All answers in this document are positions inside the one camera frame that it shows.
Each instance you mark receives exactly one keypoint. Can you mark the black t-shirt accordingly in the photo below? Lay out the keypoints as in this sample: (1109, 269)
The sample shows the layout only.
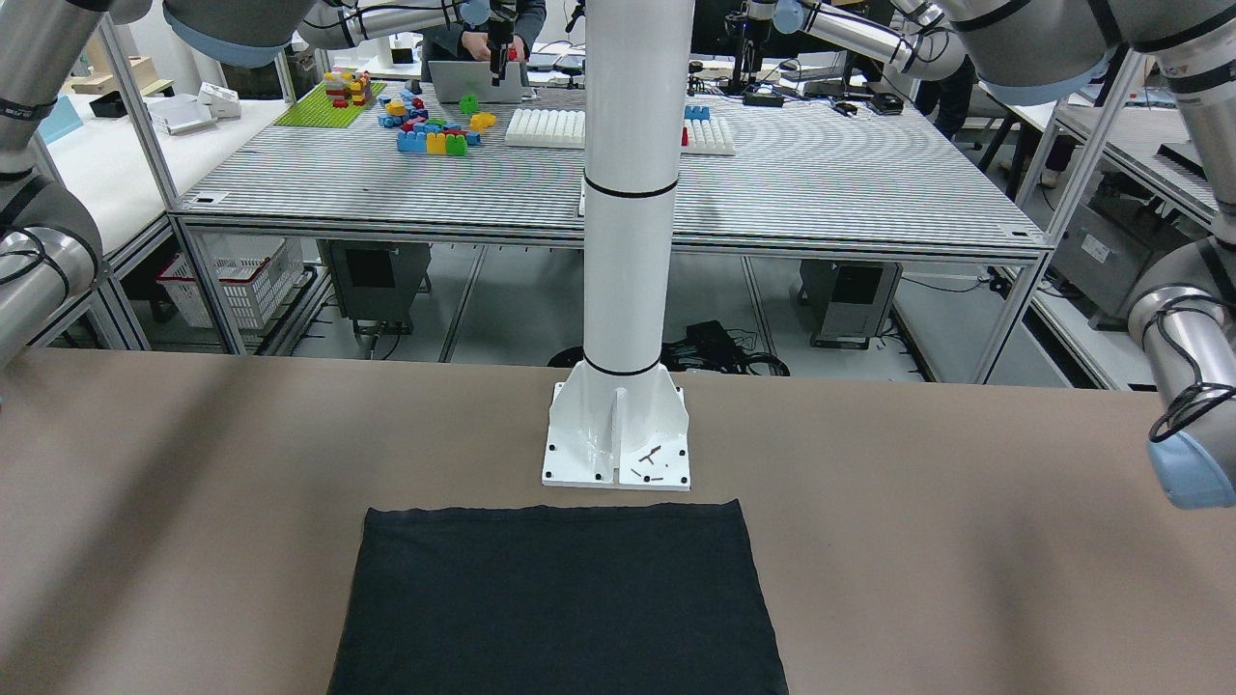
(661, 599)

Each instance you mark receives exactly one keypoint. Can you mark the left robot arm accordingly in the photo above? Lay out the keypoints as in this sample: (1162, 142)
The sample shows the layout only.
(1180, 308)

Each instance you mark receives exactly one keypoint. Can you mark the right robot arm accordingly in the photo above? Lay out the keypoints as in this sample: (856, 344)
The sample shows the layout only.
(52, 250)

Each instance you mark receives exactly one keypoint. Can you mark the white block tray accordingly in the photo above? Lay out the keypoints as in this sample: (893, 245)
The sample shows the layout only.
(546, 128)

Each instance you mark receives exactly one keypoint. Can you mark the striped aluminium workbench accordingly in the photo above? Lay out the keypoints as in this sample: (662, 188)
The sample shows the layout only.
(804, 182)

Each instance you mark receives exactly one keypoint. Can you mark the pile of coloured blocks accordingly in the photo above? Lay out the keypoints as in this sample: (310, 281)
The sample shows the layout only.
(419, 133)

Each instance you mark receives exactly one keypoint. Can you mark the white plastic basket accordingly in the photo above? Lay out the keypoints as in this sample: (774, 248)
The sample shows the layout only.
(255, 275)

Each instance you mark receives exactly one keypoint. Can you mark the green lego baseplate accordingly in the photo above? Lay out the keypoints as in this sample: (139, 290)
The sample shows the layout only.
(317, 110)

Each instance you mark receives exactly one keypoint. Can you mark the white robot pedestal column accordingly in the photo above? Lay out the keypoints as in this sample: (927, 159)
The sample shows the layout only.
(619, 420)

